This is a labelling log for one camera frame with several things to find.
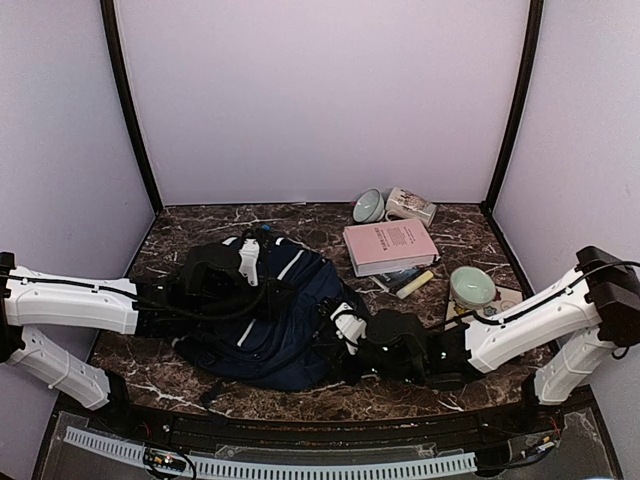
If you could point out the grey slotted cable duct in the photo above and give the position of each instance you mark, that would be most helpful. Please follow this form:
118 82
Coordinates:
201 466

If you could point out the black frame post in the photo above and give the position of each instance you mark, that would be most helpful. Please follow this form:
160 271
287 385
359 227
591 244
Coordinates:
126 100
525 70

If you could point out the tipped celadon bowl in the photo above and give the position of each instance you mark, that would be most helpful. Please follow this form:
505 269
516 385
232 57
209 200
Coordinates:
369 208

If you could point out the navy blue student backpack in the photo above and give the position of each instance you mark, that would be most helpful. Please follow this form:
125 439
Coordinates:
284 344

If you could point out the left black frame post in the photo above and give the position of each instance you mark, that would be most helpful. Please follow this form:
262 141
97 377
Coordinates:
126 100

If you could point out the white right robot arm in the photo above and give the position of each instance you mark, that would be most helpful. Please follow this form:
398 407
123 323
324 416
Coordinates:
594 306

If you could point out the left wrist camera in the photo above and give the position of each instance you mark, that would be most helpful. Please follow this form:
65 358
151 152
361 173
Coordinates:
249 255

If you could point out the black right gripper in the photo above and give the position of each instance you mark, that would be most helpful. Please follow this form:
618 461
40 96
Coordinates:
348 374

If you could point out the dark blue paperback book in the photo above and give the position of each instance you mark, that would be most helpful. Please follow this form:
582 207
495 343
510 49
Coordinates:
395 281

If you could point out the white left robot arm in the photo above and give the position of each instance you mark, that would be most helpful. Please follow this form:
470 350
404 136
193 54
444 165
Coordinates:
31 299

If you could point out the small green circuit board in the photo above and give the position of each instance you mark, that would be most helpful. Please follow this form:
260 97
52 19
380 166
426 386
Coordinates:
162 461

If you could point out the pale yellow highlighter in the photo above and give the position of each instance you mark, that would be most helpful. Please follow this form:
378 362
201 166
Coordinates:
414 285

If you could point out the upright celadon bowl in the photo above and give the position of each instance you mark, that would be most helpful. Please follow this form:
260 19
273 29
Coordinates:
471 289

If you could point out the pink hardcover book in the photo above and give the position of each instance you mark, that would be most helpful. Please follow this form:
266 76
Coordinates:
387 247

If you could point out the black front rail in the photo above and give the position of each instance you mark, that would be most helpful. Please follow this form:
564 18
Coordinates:
205 432

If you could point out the right black frame post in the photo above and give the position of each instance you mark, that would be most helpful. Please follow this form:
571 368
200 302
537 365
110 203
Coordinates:
525 70

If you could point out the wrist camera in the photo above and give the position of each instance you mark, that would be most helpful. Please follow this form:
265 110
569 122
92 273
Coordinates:
350 327
249 255

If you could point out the white floral mug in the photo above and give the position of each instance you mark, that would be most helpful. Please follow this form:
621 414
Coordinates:
403 204

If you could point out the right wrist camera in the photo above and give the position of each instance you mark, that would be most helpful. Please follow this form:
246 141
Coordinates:
350 327

